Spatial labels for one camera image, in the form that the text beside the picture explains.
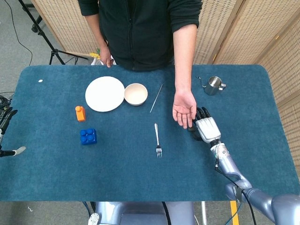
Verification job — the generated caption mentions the person's left hand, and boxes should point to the person's left hand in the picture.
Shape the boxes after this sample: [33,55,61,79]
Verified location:
[172,89,197,130]

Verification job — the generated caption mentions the person's right hand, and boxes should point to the person's right hand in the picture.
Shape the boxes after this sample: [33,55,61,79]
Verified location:
[99,45,115,68]

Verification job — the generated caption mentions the robot right hand white black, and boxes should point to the robot right hand white black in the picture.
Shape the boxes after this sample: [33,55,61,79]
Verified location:
[187,106,222,144]

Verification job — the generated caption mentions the robot left hand black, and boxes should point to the robot left hand black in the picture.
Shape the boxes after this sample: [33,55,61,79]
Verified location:
[0,107,26,158]

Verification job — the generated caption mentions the person's left bare forearm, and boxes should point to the person's left bare forearm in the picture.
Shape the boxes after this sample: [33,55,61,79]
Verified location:
[172,23,199,94]

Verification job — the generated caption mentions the person's right bare forearm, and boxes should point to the person's right bare forearm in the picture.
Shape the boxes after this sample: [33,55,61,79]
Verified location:
[84,14,110,53]

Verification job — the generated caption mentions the person torso in black jacket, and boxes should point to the person torso in black jacket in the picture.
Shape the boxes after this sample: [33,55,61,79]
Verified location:
[78,0,203,72]

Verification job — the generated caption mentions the white and yellow bag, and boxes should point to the white and yellow bag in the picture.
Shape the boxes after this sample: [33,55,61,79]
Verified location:
[90,48,117,66]

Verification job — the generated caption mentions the thin metal straw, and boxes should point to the thin metal straw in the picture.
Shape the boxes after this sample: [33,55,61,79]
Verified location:
[150,83,164,113]

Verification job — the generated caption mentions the stainless steel pitcher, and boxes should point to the stainless steel pitcher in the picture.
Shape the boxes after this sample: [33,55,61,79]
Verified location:
[203,76,227,96]

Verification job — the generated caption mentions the white round plate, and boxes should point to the white round plate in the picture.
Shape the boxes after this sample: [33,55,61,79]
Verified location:
[85,76,126,113]

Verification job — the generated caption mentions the silver metal fork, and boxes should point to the silver metal fork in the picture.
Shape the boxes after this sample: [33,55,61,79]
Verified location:
[154,123,163,158]

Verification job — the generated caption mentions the cream ceramic bowl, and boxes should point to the cream ceramic bowl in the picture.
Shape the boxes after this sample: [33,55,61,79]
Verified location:
[123,83,149,106]

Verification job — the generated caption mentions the wicker folding screen panel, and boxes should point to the wicker folding screen panel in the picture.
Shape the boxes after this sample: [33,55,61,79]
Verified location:
[213,0,300,66]
[193,0,249,66]
[255,14,300,169]
[30,0,104,59]

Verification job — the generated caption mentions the orange toy bottle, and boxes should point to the orange toy bottle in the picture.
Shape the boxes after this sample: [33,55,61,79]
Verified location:
[75,105,86,122]

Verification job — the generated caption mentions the black tripod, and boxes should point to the black tripod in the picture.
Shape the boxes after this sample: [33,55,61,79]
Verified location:
[17,0,89,66]

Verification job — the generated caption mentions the blue toy building block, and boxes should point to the blue toy building block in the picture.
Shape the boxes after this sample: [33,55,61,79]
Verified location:
[80,127,98,146]

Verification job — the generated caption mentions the blue table cloth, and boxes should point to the blue table cloth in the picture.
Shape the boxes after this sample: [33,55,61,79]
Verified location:
[0,65,300,202]

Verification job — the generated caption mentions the robot torso silver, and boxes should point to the robot torso silver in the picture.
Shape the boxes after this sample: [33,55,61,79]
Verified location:
[95,201,196,225]

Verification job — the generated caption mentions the thin black floor cable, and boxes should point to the thin black floor cable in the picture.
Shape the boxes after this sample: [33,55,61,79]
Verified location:
[3,0,33,67]

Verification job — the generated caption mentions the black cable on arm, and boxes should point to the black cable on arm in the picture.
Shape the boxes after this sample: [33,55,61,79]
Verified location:
[214,164,258,225]

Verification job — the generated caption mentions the white metal bracket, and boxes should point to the white metal bracket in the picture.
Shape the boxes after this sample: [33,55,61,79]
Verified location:
[88,212,102,225]

